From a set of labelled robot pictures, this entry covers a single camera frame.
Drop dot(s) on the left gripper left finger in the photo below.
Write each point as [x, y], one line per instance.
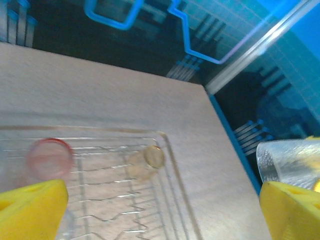
[30, 215]

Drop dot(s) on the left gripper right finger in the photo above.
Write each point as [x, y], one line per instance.
[295, 217]

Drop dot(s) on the red plastic cup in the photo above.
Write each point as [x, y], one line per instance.
[50, 160]

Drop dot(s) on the frosted clear plastic cup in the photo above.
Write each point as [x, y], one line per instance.
[282, 160]

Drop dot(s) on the orange plastic cup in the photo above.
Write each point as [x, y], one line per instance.
[152, 157]

